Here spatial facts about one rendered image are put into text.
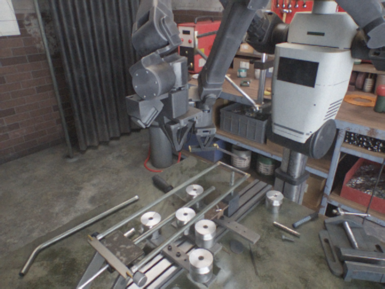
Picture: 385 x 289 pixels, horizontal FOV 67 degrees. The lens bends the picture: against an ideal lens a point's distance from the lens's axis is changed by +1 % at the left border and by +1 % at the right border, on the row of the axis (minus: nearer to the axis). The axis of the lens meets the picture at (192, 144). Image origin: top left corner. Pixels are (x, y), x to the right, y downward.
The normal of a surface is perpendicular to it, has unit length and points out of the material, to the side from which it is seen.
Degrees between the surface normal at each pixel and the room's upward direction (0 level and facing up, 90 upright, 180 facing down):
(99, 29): 91
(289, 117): 90
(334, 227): 0
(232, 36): 130
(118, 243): 0
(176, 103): 90
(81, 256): 0
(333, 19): 90
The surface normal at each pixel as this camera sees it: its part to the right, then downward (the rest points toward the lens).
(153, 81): -0.44, 0.44
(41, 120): 0.73, 0.30
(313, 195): -0.69, 0.33
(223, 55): 0.11, 0.92
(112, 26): -0.07, 0.47
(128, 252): 0.00, -0.89
